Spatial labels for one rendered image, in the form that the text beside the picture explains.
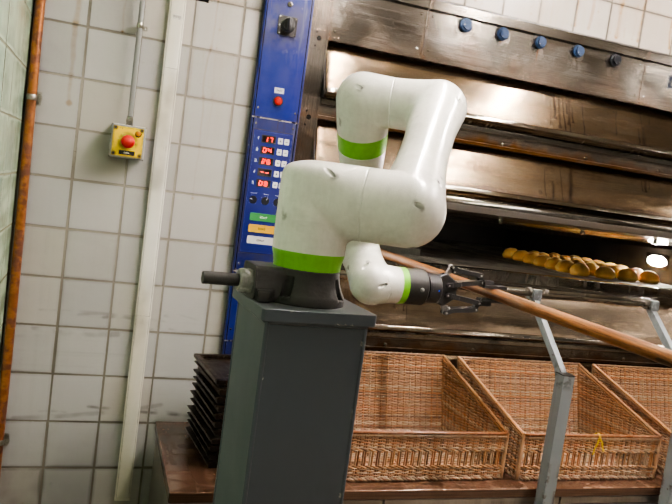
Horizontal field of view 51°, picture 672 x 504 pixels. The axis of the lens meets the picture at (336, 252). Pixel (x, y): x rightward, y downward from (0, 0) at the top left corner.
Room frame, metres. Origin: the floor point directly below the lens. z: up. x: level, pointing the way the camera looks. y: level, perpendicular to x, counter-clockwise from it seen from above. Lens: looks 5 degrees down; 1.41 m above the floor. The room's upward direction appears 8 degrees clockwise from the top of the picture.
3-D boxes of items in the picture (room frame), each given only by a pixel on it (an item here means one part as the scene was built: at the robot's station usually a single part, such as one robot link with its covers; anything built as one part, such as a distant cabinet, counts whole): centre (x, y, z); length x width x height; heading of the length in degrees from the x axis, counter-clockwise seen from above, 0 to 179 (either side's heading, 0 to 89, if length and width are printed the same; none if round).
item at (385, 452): (2.24, -0.27, 0.72); 0.56 x 0.49 x 0.28; 110
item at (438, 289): (1.78, -0.27, 1.19); 0.09 x 0.07 x 0.08; 110
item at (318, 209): (1.24, 0.04, 1.36); 0.16 x 0.13 x 0.19; 79
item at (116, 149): (2.15, 0.68, 1.46); 0.10 x 0.07 x 0.10; 109
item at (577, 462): (2.43, -0.84, 0.72); 0.56 x 0.49 x 0.28; 109
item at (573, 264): (3.28, -1.13, 1.21); 0.61 x 0.48 x 0.06; 19
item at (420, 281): (1.76, -0.20, 1.19); 0.12 x 0.06 x 0.09; 20
